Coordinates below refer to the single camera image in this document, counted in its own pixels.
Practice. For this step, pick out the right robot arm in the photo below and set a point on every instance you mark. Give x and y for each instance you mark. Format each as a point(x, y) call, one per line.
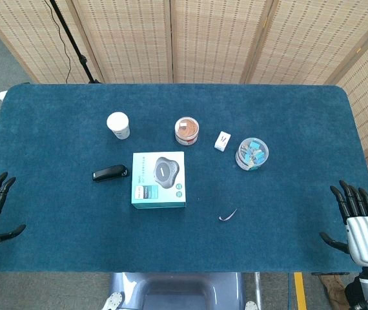
point(366, 284)

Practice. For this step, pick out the white paper cup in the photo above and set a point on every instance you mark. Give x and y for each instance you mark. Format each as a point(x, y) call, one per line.
point(117, 122)

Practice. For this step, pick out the black stapler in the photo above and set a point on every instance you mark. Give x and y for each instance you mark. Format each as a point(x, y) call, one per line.
point(109, 172)

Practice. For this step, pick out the blue table mat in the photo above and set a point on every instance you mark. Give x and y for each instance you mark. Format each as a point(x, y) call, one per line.
point(268, 226)

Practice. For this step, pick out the yellow floor tape strip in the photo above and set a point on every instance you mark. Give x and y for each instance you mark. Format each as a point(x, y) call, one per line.
point(299, 290)

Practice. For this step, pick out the small curved strip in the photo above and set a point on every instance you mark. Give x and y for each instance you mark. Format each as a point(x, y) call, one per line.
point(225, 219)

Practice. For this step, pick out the small white staple box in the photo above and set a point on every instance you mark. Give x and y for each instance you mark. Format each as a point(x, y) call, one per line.
point(222, 141)

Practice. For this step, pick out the black tripod stand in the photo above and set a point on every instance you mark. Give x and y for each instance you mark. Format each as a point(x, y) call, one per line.
point(74, 45)

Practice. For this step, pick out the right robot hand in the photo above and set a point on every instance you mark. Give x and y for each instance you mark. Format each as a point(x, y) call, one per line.
point(366, 239)

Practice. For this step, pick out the round tub of rubber bands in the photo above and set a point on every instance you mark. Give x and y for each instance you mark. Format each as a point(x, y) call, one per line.
point(187, 127)

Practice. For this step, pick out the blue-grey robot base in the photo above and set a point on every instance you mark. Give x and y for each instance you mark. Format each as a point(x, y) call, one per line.
point(177, 290)

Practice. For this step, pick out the teal speakerphone product box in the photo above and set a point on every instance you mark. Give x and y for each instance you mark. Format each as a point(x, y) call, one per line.
point(158, 193)

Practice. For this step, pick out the white robot base foot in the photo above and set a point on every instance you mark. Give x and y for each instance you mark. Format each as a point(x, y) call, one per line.
point(251, 306)
point(112, 302)

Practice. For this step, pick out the clear tub of binder clips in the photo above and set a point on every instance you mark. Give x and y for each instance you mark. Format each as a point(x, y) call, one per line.
point(251, 153)

